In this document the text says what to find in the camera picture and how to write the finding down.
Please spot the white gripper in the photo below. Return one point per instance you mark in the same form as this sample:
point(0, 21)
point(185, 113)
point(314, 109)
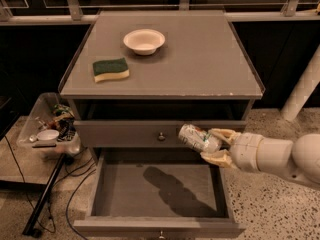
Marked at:
point(248, 150)

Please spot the crushed silver 7up can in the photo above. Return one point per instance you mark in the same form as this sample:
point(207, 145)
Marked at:
point(199, 140)

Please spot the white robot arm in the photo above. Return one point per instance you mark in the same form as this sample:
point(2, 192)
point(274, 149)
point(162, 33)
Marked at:
point(297, 162)

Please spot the round top drawer knob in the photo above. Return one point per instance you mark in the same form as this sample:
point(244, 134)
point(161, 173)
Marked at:
point(161, 137)

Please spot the round drawer knob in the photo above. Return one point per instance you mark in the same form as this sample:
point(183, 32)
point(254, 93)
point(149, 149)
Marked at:
point(161, 236)
point(161, 137)

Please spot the open grey middle drawer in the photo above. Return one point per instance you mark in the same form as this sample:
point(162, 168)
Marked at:
point(138, 193)

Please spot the round middle drawer knob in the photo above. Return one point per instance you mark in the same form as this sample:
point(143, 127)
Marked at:
point(161, 236)

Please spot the grey drawer cabinet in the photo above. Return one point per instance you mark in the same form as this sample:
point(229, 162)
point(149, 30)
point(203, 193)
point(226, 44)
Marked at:
point(200, 73)

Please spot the grey top drawer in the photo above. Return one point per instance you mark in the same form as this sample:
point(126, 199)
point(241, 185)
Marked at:
point(142, 133)

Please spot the white paper bowl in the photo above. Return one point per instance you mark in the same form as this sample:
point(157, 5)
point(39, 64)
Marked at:
point(144, 41)

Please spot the green yellow sponge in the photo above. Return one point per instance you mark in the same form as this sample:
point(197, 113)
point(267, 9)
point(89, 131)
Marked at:
point(114, 69)

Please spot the clutter of items in bin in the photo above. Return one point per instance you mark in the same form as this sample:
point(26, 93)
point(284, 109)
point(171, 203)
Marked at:
point(62, 121)

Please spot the clear plastic bin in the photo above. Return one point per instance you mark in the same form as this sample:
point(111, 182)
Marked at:
point(28, 135)

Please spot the small white bowl in bin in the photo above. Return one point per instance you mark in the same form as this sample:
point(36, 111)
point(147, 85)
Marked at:
point(48, 135)

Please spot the metal window railing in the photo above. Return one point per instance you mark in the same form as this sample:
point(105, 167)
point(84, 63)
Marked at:
point(58, 12)

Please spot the black floor bar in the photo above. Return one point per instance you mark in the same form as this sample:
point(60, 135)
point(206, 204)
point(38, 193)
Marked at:
point(29, 229)

